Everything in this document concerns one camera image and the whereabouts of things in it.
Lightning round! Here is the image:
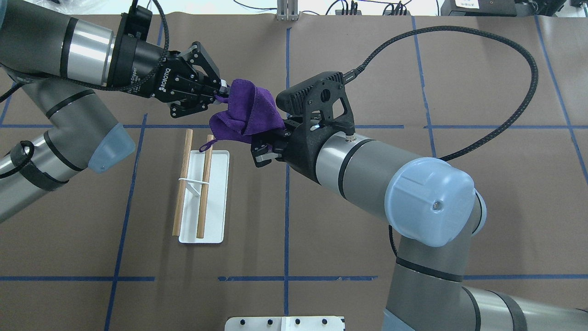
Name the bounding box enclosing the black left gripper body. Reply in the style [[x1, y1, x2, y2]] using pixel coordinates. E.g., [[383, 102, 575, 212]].
[[134, 48, 200, 103]]

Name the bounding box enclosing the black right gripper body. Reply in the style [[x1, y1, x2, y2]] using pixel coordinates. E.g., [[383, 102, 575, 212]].
[[271, 119, 347, 183]]

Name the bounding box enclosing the purple microfiber towel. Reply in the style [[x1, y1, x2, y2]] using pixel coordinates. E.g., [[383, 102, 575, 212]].
[[199, 78, 285, 152]]

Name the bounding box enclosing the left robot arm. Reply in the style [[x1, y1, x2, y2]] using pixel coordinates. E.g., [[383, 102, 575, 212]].
[[0, 0, 230, 221]]

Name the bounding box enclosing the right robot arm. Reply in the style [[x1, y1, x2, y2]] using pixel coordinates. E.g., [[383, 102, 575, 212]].
[[251, 120, 587, 331]]

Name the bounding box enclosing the wooden rack rod left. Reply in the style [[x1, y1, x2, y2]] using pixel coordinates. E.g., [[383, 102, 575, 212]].
[[172, 129, 193, 237]]

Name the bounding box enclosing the wooden rack rod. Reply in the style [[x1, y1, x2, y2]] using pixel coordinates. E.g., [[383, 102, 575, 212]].
[[172, 129, 193, 237], [197, 134, 215, 239]]

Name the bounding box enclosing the white towel rack base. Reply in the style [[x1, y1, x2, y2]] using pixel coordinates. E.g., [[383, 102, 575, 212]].
[[178, 150, 230, 244]]

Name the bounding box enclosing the wooden rack rod right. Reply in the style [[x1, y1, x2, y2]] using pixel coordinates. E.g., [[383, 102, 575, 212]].
[[197, 134, 215, 239]]

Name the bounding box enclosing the black power box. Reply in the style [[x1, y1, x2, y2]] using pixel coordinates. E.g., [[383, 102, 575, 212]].
[[440, 0, 544, 17]]

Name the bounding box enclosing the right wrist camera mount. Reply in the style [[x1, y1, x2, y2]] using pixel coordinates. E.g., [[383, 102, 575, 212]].
[[276, 69, 359, 142]]

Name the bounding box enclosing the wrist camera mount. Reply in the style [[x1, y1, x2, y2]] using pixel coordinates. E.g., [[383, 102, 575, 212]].
[[276, 69, 359, 142], [119, 3, 153, 41]]

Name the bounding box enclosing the black braided right cable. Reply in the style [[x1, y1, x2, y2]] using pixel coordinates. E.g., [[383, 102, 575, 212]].
[[342, 25, 539, 161]]

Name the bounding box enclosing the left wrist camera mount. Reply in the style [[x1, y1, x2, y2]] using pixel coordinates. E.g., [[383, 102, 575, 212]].
[[119, 3, 153, 41]]

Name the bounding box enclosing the aluminium frame post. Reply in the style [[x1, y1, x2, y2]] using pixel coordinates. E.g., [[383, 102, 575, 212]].
[[276, 0, 300, 22]]

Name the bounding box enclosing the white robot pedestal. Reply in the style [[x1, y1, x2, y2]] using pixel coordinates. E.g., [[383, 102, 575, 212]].
[[224, 316, 346, 331]]

